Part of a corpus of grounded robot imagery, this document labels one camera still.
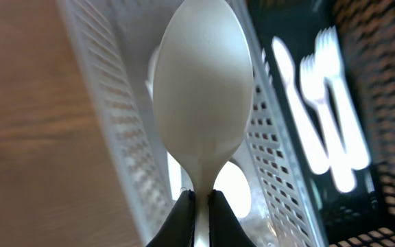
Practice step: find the clear plastic basket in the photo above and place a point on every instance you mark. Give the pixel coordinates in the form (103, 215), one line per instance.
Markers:
(113, 42)

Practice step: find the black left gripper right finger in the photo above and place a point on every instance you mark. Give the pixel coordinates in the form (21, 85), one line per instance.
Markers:
(224, 228)

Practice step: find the white plastic fork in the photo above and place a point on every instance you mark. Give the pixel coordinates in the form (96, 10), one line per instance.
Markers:
(314, 91)
(328, 57)

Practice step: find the black plastic basket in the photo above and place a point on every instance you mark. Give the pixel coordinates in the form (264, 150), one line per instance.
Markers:
(366, 32)

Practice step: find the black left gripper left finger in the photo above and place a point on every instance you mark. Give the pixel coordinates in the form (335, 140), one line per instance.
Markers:
(179, 227)

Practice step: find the pale pink plastic spoon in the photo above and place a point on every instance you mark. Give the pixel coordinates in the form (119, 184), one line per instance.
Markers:
(310, 141)

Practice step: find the white plastic spoon top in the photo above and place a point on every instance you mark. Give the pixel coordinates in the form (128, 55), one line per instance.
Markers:
(151, 70)

